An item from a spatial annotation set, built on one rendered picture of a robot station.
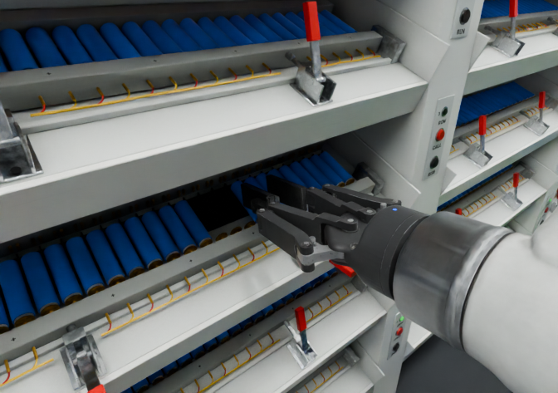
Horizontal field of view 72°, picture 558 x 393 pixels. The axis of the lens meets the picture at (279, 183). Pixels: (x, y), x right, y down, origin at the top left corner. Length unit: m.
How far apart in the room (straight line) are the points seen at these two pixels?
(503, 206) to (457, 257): 0.84
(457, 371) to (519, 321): 0.86
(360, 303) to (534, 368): 0.48
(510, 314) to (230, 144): 0.23
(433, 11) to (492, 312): 0.37
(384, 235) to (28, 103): 0.28
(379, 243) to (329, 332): 0.37
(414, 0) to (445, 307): 0.38
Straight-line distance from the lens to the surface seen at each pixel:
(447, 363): 1.12
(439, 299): 0.28
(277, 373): 0.62
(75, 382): 0.41
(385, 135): 0.59
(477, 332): 0.27
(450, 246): 0.28
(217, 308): 0.43
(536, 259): 0.27
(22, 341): 0.41
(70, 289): 0.43
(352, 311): 0.70
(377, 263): 0.31
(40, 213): 0.31
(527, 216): 1.33
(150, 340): 0.42
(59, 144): 0.31
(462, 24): 0.56
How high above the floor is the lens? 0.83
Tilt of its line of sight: 28 degrees down
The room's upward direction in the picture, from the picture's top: straight up
